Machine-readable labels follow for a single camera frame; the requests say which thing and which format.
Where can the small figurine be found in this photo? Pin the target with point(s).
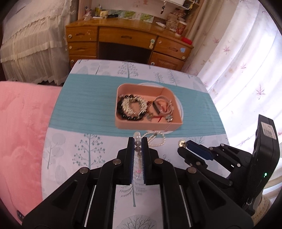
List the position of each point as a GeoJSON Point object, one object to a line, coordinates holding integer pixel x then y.
{"type": "Point", "coordinates": [88, 12]}

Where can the small bronze flower charm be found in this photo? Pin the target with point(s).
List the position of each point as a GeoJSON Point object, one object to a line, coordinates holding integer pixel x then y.
{"type": "Point", "coordinates": [169, 118]}

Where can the tree print tablecloth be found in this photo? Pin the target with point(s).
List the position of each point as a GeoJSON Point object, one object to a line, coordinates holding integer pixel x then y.
{"type": "Point", "coordinates": [88, 105]}

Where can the pink blanket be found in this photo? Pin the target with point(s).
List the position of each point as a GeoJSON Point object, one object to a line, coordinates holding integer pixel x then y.
{"type": "Point", "coordinates": [22, 136]}

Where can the white leaf print curtain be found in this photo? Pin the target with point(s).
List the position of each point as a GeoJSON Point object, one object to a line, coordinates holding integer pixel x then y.
{"type": "Point", "coordinates": [238, 66]}

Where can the hanging keys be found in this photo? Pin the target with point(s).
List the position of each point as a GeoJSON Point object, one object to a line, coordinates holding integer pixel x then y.
{"type": "Point", "coordinates": [163, 7]}

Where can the red and white cup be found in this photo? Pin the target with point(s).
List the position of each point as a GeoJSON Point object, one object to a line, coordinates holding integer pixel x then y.
{"type": "Point", "coordinates": [181, 28]}

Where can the pen cup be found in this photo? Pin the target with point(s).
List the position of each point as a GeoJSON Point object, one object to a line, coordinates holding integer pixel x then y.
{"type": "Point", "coordinates": [98, 11]}

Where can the pink smartwatch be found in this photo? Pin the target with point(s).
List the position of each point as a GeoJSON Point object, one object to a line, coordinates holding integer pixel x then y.
{"type": "Point", "coordinates": [159, 105]}

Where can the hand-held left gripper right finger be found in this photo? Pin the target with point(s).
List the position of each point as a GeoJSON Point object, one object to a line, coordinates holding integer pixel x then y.
{"type": "Point", "coordinates": [144, 158]}

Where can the black flashlight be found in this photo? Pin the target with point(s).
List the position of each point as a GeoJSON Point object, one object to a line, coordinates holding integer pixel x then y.
{"type": "Point", "coordinates": [112, 16]}

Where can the green picture strip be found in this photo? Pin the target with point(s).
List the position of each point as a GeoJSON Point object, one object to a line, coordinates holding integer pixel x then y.
{"type": "Point", "coordinates": [136, 15]}

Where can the white tube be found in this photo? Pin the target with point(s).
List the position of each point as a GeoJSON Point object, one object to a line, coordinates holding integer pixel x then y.
{"type": "Point", "coordinates": [160, 24]}

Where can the round gold pendant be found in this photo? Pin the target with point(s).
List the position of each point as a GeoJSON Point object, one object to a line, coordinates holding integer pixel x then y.
{"type": "Point", "coordinates": [182, 143]}

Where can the wooden desk with drawers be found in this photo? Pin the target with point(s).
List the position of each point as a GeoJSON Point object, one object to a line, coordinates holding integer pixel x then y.
{"type": "Point", "coordinates": [123, 33]}

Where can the green and white hook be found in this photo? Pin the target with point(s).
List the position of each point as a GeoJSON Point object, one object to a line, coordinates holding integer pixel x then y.
{"type": "Point", "coordinates": [152, 44]}

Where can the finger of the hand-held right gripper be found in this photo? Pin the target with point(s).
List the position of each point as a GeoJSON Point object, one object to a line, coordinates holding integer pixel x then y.
{"type": "Point", "coordinates": [191, 159]}
{"type": "Point", "coordinates": [199, 150]}

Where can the black fabric label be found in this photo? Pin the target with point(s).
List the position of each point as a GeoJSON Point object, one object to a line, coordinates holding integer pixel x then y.
{"type": "Point", "coordinates": [20, 215]}

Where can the red flat case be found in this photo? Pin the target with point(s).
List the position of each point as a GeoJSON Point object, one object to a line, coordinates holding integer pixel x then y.
{"type": "Point", "coordinates": [186, 40]}

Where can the white lace cover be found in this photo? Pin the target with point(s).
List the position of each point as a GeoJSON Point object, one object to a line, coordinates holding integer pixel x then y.
{"type": "Point", "coordinates": [28, 39]}

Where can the pink rectangular box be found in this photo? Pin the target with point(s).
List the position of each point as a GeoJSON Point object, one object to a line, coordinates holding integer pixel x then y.
{"type": "Point", "coordinates": [143, 125]}

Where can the floral box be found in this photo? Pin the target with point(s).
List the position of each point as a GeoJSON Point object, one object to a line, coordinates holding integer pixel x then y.
{"type": "Point", "coordinates": [173, 21]}

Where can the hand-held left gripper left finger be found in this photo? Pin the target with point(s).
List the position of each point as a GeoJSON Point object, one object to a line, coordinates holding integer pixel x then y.
{"type": "Point", "coordinates": [131, 158]}

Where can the gold leaf hair comb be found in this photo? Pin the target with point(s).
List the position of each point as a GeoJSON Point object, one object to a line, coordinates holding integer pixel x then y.
{"type": "Point", "coordinates": [130, 104]}

